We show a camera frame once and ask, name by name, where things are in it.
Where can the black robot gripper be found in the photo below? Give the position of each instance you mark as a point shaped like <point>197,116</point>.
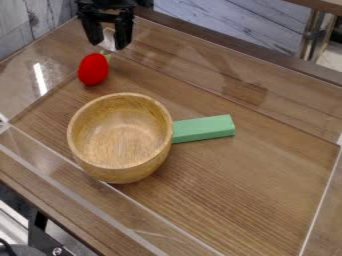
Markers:
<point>97,11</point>

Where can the red felt strawberry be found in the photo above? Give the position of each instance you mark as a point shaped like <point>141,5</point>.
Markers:
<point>94,69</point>

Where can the wooden bowl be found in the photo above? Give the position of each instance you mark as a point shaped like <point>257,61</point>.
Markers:
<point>119,137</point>

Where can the green rectangular block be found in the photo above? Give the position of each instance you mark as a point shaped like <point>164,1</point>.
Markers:
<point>204,128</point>

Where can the black table leg clamp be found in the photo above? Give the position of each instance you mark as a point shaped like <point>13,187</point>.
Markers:
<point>41,240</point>

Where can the clear acrylic corner bracket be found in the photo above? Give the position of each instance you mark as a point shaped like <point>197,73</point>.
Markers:
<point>107,44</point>

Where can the wooden furniture frame background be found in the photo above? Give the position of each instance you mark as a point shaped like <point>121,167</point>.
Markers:
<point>325,12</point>

